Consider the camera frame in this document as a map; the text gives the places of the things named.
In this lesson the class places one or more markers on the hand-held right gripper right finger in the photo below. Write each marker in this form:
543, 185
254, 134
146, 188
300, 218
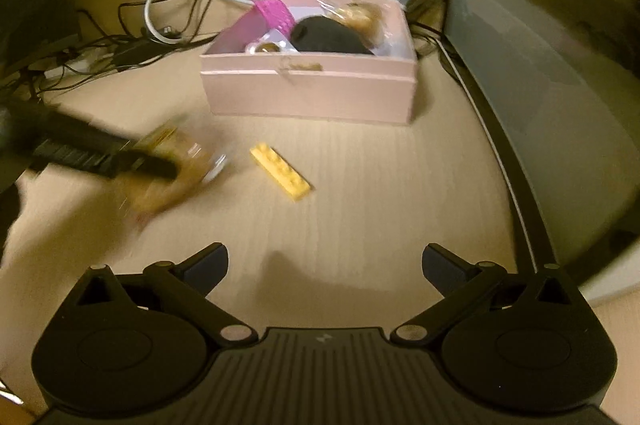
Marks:
442, 266

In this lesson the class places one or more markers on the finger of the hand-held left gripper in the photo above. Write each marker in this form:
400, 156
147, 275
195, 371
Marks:
115, 152

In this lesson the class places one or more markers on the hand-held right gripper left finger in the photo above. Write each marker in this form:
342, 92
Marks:
206, 263

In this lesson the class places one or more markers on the brown pastry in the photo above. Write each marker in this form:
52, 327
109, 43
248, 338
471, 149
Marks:
172, 177
356, 17

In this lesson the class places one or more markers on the yellow building brick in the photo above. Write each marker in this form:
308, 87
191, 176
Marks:
281, 172

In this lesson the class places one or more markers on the small brown snack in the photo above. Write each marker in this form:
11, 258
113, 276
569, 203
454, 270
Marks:
271, 48

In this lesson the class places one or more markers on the pink cardboard box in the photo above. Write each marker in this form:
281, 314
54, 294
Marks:
310, 80

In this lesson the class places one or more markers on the pink toy scoop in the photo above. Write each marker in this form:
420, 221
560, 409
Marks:
275, 17

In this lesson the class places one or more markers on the black computer mouse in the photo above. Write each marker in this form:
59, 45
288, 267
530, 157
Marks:
330, 36

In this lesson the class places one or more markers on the white power strip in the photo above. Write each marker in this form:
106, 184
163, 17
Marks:
75, 62

